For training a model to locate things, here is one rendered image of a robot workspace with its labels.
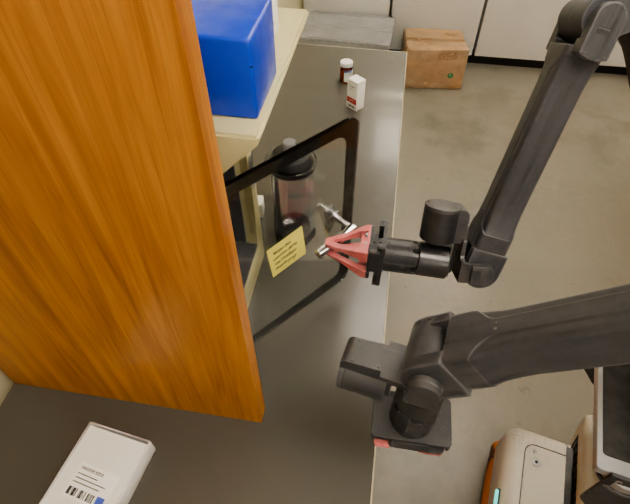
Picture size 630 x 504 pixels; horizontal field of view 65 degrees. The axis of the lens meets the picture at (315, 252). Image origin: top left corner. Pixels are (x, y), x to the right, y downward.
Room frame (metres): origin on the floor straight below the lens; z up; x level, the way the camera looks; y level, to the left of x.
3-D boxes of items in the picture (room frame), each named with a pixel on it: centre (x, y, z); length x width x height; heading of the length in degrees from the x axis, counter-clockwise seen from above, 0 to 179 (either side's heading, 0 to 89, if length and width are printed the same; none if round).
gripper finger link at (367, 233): (0.55, -0.06, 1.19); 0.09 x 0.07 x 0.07; 80
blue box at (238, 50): (0.52, 0.10, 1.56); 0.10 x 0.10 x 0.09; 81
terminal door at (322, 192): (0.56, 0.05, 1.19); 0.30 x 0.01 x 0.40; 131
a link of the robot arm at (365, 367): (0.27, -0.09, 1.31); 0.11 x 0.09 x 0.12; 70
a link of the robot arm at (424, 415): (0.26, -0.12, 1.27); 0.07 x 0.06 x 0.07; 70
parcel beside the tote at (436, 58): (3.23, -0.81, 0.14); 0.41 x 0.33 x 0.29; 87
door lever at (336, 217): (0.58, -0.03, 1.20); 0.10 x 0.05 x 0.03; 131
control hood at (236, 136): (0.60, 0.09, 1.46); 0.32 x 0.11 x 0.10; 171
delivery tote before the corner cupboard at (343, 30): (3.29, -0.22, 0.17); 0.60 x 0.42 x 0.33; 79
